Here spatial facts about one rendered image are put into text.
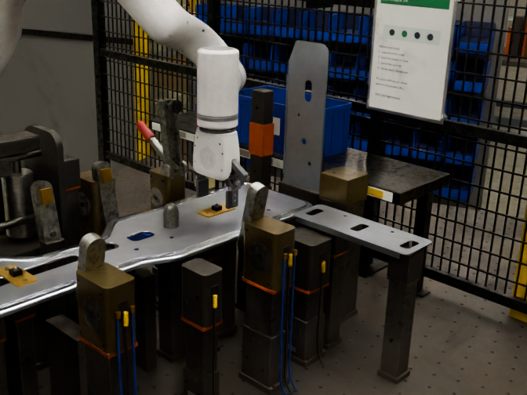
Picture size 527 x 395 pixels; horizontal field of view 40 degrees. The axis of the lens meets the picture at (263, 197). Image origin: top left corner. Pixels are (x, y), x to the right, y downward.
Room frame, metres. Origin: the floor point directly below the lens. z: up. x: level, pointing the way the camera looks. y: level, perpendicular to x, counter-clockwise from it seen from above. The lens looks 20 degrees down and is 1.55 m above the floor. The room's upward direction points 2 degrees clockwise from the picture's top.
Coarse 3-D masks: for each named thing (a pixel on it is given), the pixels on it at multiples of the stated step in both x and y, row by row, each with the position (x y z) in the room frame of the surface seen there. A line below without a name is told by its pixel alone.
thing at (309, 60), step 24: (312, 48) 1.62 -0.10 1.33; (312, 72) 1.62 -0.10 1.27; (288, 96) 1.67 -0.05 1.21; (312, 96) 1.62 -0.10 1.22; (288, 120) 1.67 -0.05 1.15; (312, 120) 1.62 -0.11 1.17; (288, 144) 1.66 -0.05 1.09; (312, 144) 1.61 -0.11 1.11; (288, 168) 1.66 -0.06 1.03; (312, 168) 1.61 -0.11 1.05
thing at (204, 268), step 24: (192, 264) 1.19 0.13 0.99; (192, 288) 1.17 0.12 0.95; (216, 288) 1.16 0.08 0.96; (192, 312) 1.17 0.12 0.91; (216, 312) 1.17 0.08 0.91; (192, 336) 1.18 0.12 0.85; (216, 336) 1.18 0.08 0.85; (192, 360) 1.18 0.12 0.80; (216, 360) 1.18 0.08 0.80; (192, 384) 1.17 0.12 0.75; (216, 384) 1.18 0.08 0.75
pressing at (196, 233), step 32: (224, 192) 1.57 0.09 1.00; (128, 224) 1.35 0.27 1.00; (160, 224) 1.36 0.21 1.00; (192, 224) 1.36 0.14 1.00; (224, 224) 1.37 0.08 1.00; (0, 256) 1.17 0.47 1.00; (32, 256) 1.18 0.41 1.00; (64, 256) 1.19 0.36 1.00; (128, 256) 1.20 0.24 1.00; (160, 256) 1.21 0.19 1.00; (0, 288) 1.06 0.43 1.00; (32, 288) 1.06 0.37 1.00; (64, 288) 1.07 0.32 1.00
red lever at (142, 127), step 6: (138, 126) 1.61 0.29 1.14; (144, 126) 1.61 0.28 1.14; (144, 132) 1.60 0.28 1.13; (150, 132) 1.60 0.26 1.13; (150, 138) 1.59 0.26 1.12; (156, 144) 1.58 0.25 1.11; (156, 150) 1.57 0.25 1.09; (162, 150) 1.57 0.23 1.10; (162, 156) 1.56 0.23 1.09; (174, 162) 1.55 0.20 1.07; (174, 168) 1.53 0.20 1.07
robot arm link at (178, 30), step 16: (128, 0) 1.44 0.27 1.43; (144, 0) 1.43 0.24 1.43; (160, 0) 1.44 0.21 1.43; (144, 16) 1.43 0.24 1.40; (160, 16) 1.43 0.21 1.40; (176, 16) 1.44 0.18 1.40; (192, 16) 1.48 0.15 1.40; (160, 32) 1.43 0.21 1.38; (176, 32) 1.44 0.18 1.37; (192, 32) 1.48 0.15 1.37; (208, 32) 1.51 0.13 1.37; (176, 48) 1.50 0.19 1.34; (192, 48) 1.51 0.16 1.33; (240, 64) 1.52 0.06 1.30
